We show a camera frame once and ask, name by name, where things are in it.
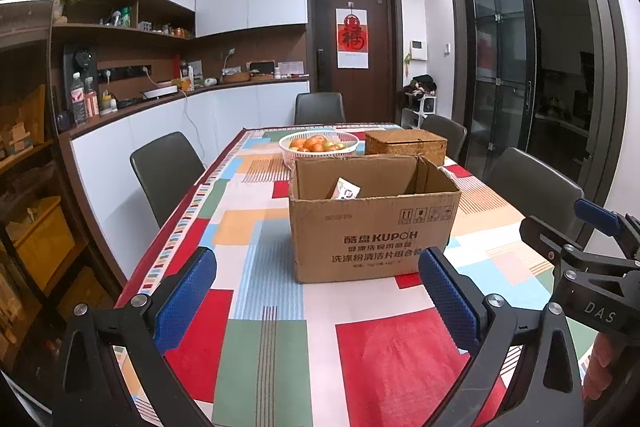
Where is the person right hand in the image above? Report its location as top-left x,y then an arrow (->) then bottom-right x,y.
582,333 -> 626,401

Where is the grey chair right near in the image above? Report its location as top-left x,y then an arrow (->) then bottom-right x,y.
486,147 -> 585,239

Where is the grey chair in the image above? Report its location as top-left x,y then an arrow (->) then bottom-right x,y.
486,147 -> 585,239
130,131 -> 205,227
421,114 -> 468,161

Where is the grey chair right far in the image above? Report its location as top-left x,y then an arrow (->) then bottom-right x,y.
421,114 -> 468,161

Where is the woven wicker basket box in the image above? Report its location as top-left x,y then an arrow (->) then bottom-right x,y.
364,129 -> 448,167

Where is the colourful patchwork tablecloth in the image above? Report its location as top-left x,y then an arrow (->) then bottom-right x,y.
113,121 -> 601,427

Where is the brown cardboard box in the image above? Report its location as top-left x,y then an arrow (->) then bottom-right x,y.
288,155 -> 461,284

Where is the white snack packet in box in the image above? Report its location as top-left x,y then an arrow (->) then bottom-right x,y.
331,178 -> 360,200

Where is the dark brown entrance door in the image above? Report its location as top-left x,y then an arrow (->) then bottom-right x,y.
306,0 -> 404,122

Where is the grey chair left side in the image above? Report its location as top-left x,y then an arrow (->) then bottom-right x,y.
130,131 -> 205,227

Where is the white fruit basket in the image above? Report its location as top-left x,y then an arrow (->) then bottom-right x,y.
279,129 -> 360,170

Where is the grey chair far end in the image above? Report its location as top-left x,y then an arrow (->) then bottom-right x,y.
294,92 -> 346,124

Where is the red fu door poster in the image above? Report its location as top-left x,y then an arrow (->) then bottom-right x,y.
335,8 -> 369,69

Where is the plastic water bottle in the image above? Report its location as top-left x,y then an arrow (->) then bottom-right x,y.
70,72 -> 88,124

